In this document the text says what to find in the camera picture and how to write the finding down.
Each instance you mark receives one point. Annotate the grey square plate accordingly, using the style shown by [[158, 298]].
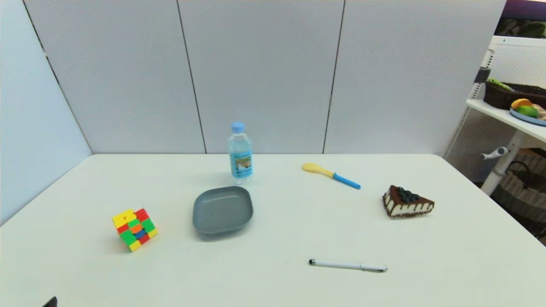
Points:
[[222, 209]]

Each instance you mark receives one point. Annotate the white shelf rack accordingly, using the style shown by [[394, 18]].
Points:
[[512, 123]]

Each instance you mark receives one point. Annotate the orange fruit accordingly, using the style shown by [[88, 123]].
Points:
[[521, 102]]

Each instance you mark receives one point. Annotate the light blue plate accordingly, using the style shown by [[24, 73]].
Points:
[[529, 119]]

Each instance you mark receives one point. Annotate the green vegetable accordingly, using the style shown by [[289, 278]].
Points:
[[498, 83]]

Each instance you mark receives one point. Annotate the multicoloured puzzle cube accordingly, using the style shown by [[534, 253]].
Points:
[[135, 229]]

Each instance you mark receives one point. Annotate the chocolate cake slice with blueberries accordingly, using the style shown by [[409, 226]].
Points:
[[405, 206]]

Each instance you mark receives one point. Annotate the dark screen with green picture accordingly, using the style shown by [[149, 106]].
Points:
[[522, 25]]

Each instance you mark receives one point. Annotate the clear soda water bottle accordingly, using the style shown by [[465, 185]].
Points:
[[241, 160]]

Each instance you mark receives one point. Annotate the white pen with black tip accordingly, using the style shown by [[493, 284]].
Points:
[[341, 265]]

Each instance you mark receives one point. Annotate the green fruit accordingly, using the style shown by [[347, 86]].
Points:
[[528, 111]]

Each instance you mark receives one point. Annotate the dark wicker basket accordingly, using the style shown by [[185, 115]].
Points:
[[499, 99]]

